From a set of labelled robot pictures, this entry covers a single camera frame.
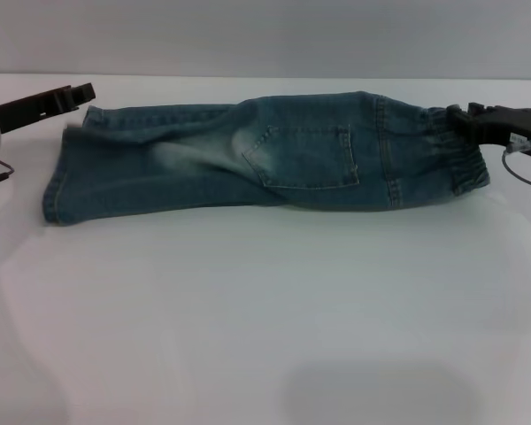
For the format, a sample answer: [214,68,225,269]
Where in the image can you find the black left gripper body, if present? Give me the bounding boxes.
[0,89,70,135]

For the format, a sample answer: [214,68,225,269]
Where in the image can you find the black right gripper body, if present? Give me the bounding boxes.
[471,104,531,159]

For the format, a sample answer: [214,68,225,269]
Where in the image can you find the blue denim shorts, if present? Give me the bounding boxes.
[42,90,491,227]

